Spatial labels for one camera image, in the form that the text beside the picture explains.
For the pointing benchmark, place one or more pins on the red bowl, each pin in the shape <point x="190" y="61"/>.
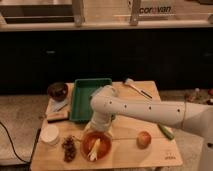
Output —
<point x="88" y="141"/>

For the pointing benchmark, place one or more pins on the dark grape bunch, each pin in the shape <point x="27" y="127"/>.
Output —
<point x="69" y="149"/>

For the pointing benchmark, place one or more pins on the white round container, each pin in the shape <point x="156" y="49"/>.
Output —
<point x="50" y="134"/>

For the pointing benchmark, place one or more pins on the red yellow apple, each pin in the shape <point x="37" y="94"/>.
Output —
<point x="144" y="139"/>

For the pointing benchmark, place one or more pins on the green cucumber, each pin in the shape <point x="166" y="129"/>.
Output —
<point x="167" y="133"/>

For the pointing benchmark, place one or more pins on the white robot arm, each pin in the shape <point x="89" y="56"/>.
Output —
<point x="190" y="117"/>

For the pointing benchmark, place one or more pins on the wooden block brush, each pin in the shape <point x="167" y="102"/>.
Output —
<point x="57" y="116"/>

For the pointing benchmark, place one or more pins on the green plastic tray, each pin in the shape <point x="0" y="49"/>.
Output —
<point x="81" y="111"/>

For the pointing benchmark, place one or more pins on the dark brown bowl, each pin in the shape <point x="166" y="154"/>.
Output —
<point x="57" y="91"/>

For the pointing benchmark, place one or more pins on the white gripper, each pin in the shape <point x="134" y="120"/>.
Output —
<point x="100" y="124"/>

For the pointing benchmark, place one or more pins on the wooden shelf frame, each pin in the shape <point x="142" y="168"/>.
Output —
<point x="42" y="15"/>

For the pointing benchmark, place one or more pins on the yellow banana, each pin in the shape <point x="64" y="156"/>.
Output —
<point x="93" y="153"/>

